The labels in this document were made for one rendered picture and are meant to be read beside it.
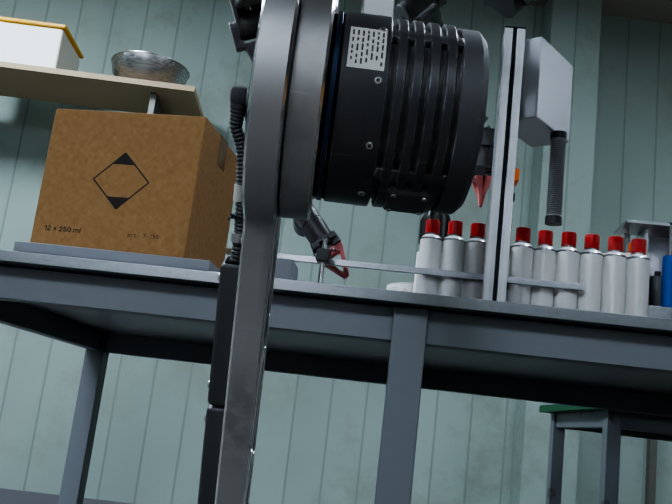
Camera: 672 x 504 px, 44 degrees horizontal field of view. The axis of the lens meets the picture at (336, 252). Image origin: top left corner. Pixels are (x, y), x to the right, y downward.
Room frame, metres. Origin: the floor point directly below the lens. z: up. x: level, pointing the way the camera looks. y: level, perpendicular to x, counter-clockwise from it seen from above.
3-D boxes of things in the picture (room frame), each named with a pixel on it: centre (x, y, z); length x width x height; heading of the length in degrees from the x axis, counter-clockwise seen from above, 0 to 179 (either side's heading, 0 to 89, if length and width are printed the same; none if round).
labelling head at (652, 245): (1.91, -0.74, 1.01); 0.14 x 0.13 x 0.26; 85
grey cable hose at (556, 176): (1.75, -0.46, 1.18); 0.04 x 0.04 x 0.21
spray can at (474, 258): (1.86, -0.32, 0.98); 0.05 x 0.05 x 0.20
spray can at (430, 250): (1.87, -0.22, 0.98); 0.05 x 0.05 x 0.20
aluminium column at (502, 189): (1.71, -0.34, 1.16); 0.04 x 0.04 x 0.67; 85
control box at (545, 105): (1.77, -0.41, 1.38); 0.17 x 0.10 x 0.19; 140
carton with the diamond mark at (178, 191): (1.60, 0.39, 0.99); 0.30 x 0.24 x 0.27; 80
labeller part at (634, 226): (1.92, -0.74, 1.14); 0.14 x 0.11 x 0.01; 85
